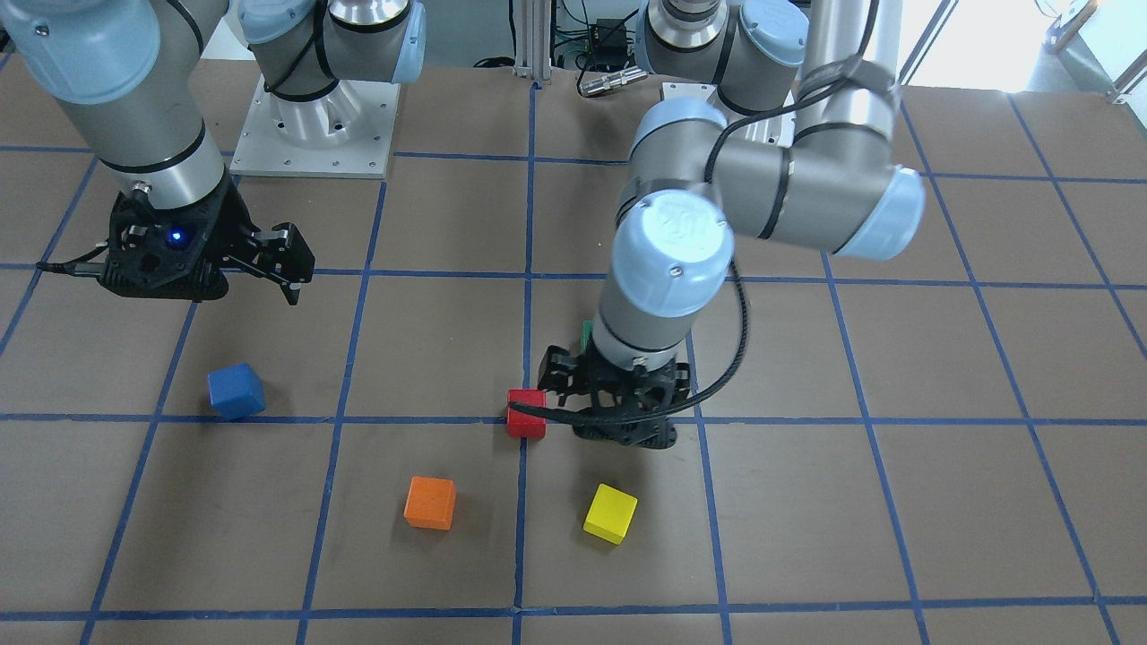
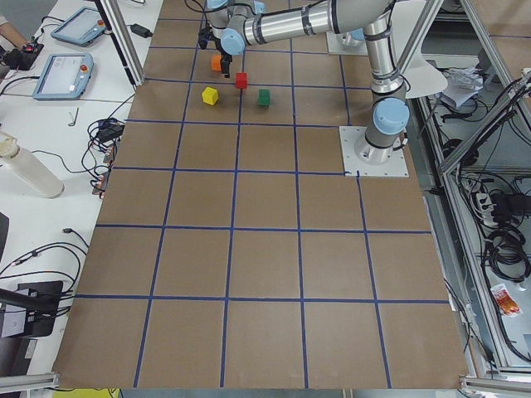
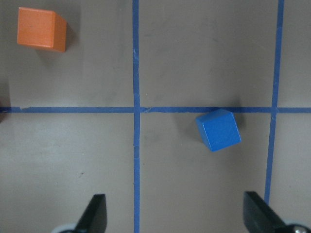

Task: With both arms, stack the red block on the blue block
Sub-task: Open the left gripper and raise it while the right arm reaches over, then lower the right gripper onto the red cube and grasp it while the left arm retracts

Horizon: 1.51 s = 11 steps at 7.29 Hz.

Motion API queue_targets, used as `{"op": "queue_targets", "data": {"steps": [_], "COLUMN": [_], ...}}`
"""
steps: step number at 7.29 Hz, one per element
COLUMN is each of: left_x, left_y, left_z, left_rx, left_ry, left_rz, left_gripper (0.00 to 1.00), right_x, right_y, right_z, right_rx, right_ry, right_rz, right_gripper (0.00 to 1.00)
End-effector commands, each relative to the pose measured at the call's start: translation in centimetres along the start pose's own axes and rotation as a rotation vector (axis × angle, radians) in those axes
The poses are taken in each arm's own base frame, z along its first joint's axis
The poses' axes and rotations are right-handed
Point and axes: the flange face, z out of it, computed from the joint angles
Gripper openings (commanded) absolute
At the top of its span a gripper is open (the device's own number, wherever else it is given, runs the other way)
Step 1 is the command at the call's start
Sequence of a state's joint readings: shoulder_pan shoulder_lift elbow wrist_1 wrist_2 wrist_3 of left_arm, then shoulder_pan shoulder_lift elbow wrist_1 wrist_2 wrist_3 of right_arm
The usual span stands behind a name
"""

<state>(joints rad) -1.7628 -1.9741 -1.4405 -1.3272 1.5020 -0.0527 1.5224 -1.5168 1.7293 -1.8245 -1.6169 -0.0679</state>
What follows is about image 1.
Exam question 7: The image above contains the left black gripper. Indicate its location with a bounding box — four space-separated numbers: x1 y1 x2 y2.
512 345 690 450

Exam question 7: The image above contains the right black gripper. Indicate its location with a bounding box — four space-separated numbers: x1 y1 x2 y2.
97 174 315 306

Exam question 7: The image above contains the red block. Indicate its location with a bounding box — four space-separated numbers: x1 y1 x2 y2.
505 389 548 440

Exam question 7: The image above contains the green block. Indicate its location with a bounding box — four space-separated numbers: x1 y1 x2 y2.
579 320 593 353

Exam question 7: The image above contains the yellow block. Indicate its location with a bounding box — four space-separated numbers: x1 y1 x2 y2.
582 483 639 546

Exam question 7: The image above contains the orange block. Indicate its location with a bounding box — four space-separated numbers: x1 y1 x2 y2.
404 475 457 531

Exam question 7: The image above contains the blue block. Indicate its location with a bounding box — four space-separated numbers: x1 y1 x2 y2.
206 363 266 420

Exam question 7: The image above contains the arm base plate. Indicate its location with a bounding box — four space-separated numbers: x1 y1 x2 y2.
649 81 794 121
229 81 401 179

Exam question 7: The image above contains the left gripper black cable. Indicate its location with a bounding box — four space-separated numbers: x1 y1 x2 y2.
545 0 884 429

